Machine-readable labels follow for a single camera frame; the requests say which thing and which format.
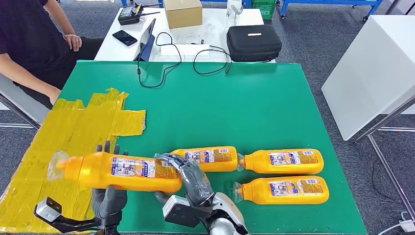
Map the person's left hand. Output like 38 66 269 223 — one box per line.
63 33 83 52

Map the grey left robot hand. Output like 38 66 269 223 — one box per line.
92 140 129 224

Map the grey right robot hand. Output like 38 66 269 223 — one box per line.
154 153 215 208

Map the person's right hand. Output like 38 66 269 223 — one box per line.
47 87 62 105

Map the orange plastic bottle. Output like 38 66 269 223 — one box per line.
236 148 325 175
232 175 330 206
46 150 183 194
171 146 239 172

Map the white bench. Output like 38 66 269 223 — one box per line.
0 74 51 125

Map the metal bench leg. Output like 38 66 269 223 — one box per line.
0 94 41 130

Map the yellow tape sheet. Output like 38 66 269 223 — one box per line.
0 87 146 234

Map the person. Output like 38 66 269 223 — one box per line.
0 0 104 109

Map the black smartphone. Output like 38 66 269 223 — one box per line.
112 29 138 47

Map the black radio with antennas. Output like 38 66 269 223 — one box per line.
117 3 161 26

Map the dark blue tablet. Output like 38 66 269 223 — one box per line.
133 18 157 62

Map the green work table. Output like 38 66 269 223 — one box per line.
58 60 368 235

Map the flat white box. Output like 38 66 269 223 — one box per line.
159 44 211 60

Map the cardboard box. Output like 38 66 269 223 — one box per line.
163 0 203 29

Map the white desk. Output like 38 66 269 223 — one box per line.
94 8 276 63

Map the black carrying case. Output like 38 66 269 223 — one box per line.
226 24 283 62

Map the green plastic crate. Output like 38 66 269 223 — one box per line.
251 0 277 20

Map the large white table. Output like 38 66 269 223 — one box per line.
322 15 415 141

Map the white power strip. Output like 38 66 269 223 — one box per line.
398 219 415 233

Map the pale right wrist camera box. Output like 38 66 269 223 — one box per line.
162 194 208 228

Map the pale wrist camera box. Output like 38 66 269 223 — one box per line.
33 197 62 224
162 194 208 228

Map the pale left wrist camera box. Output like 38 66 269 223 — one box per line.
33 197 62 224

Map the blue metal frame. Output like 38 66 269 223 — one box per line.
280 0 383 22
121 0 164 7

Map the black tablet cable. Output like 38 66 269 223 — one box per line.
136 31 182 89

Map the black loose cable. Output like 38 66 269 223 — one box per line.
193 45 232 76

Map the metal table leg frame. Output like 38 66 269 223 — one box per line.
355 95 415 221

